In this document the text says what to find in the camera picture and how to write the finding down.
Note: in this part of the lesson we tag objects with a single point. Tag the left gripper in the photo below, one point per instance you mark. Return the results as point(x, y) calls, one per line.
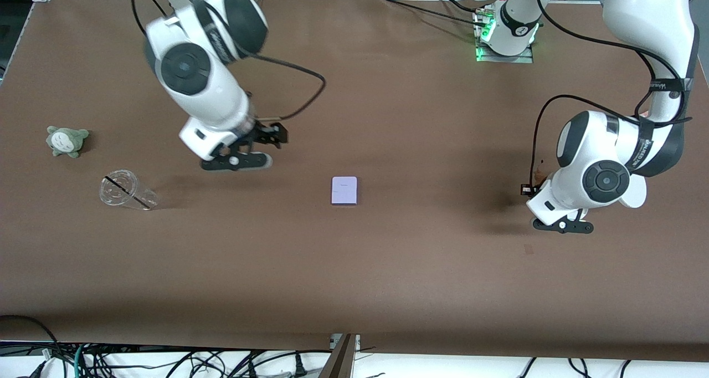
point(527, 189)

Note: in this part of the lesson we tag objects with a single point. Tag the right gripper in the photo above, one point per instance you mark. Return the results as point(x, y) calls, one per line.
point(265, 134)

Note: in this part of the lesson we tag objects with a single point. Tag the small white card box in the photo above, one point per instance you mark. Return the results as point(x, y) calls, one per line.
point(344, 190)

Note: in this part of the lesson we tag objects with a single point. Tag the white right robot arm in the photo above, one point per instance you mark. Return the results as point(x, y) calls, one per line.
point(210, 90)

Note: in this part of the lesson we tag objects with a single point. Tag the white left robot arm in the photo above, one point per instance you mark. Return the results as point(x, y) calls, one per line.
point(637, 12)

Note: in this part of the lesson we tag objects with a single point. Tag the white round stand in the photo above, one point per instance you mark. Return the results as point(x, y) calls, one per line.
point(640, 198)

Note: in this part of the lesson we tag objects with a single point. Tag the black straw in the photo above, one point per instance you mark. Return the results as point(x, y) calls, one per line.
point(127, 192)

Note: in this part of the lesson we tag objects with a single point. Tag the clear plastic cup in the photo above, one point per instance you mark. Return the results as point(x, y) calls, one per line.
point(119, 188)

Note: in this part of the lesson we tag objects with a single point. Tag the brown table cover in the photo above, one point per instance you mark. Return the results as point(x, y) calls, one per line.
point(354, 256)

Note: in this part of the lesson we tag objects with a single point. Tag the grey green plush toy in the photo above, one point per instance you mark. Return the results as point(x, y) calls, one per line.
point(66, 141)

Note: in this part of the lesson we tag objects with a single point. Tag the brown support beam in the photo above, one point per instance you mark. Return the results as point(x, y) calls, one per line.
point(340, 361)

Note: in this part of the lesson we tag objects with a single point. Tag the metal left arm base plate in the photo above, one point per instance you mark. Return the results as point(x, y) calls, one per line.
point(504, 59)

